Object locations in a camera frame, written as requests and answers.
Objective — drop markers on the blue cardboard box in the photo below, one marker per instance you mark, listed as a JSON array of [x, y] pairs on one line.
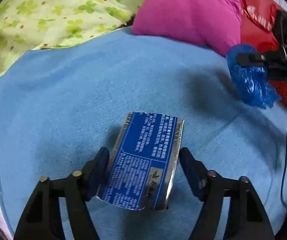
[[143, 161]]

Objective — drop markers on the red gift bag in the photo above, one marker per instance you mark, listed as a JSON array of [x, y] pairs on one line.
[[258, 21]]

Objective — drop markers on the blue fleece blanket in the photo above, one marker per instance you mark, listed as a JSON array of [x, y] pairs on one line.
[[58, 108]]

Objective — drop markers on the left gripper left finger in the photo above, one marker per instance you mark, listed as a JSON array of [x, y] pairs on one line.
[[81, 186]]

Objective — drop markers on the magenta pillow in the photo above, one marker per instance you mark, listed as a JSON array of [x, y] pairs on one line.
[[212, 23]]

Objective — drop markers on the green clover quilt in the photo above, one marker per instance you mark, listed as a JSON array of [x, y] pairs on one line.
[[53, 24]]

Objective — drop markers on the blue plastic bag ball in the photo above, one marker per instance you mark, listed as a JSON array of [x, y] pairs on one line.
[[250, 82]]

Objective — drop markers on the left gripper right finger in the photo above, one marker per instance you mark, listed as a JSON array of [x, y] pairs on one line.
[[210, 188]]

